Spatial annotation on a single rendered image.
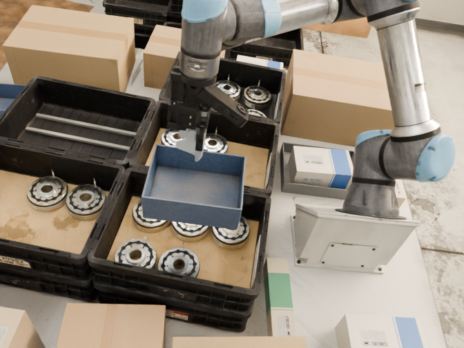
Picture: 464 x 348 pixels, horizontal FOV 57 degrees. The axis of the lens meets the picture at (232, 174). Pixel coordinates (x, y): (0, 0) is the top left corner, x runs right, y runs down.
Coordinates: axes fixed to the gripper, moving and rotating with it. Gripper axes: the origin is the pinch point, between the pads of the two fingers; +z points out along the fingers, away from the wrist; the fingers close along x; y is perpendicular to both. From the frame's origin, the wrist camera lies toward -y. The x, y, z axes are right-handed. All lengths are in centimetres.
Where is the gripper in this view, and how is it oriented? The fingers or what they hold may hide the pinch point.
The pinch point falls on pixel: (200, 155)
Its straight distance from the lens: 95.3
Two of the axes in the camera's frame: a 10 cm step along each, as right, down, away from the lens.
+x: -0.8, 6.3, -7.7
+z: -1.3, 7.6, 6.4
